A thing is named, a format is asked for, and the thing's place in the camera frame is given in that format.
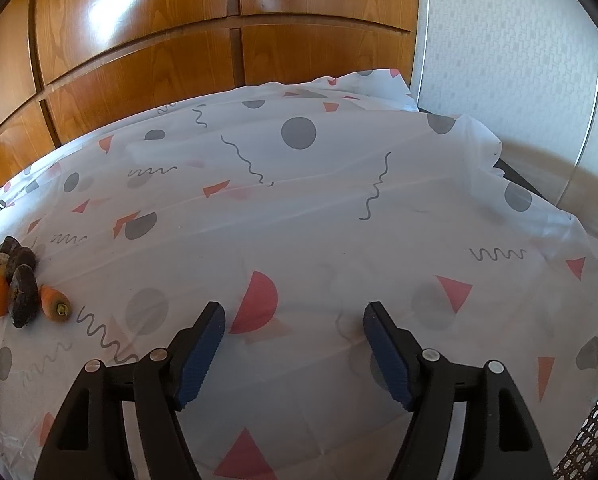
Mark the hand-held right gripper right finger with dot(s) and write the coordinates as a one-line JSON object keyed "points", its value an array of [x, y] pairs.
{"points": [[386, 355]]}

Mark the dark root with pale end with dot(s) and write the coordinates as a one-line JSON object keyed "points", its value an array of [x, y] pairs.
{"points": [[9, 246]]}

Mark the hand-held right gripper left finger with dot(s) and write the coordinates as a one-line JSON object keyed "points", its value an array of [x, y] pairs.
{"points": [[201, 360]]}

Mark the orange carrot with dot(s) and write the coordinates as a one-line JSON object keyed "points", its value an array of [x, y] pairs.
{"points": [[53, 301]]}

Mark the dark avocado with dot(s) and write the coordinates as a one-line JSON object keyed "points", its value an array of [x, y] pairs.
{"points": [[24, 257], [23, 297]]}

